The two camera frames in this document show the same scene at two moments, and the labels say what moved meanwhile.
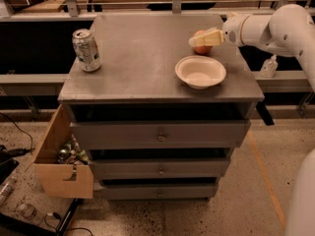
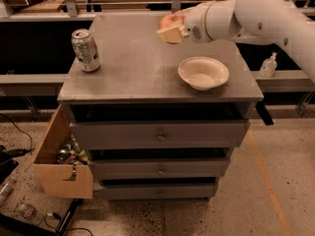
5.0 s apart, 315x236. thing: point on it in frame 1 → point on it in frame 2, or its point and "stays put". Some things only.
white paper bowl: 200,72 stays put
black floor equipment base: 12,225 stays put
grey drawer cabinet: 149,137 stays put
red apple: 202,49 → 168,22
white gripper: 231,31 → 195,24
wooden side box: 71,180 stays put
